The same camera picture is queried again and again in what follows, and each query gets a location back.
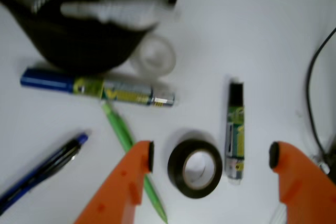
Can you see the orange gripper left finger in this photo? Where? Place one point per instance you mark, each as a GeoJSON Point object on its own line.
{"type": "Point", "coordinates": [119, 195]}

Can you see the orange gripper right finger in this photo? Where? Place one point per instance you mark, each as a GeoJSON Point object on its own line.
{"type": "Point", "coordinates": [307, 192]}

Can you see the green pen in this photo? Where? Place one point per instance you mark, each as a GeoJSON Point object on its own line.
{"type": "Point", "coordinates": [126, 141]}

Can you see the dark blue pen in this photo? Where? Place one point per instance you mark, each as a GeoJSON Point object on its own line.
{"type": "Point", "coordinates": [49, 167]}

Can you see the black mesh pen holder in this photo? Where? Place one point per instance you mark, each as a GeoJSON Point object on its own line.
{"type": "Point", "coordinates": [80, 46]}

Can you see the large black tape roll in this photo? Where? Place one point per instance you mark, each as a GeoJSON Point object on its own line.
{"type": "Point", "coordinates": [195, 168]}

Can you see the black cap marker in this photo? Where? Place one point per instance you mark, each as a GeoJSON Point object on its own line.
{"type": "Point", "coordinates": [235, 122]}

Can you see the blue cap marker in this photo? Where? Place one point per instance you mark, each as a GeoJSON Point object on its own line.
{"type": "Point", "coordinates": [97, 87]}

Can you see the clear tape roll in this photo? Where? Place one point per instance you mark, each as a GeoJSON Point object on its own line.
{"type": "Point", "coordinates": [154, 57]}

